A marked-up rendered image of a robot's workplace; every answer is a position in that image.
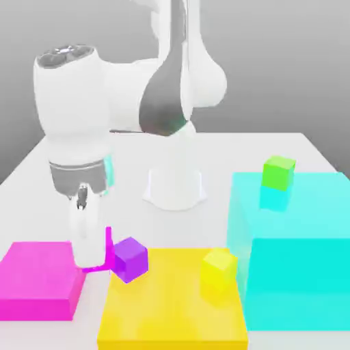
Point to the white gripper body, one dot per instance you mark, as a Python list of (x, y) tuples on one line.
[(90, 235)]

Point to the small magenta cube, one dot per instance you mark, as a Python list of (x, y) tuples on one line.
[(108, 254)]

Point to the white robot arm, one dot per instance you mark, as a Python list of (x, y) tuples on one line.
[(73, 104)]

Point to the small purple cube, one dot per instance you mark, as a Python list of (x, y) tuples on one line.
[(132, 259)]

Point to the small yellow cube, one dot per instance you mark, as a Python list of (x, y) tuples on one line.
[(217, 270)]

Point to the small cyan cube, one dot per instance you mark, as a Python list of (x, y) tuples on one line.
[(273, 199)]

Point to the small green cube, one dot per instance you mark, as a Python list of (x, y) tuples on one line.
[(277, 173)]

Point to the large magenta box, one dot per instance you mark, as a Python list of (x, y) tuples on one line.
[(35, 276)]

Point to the large yellow box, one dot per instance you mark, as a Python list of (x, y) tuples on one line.
[(172, 306)]

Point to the large cyan box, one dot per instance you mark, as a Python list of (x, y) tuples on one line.
[(298, 268)]

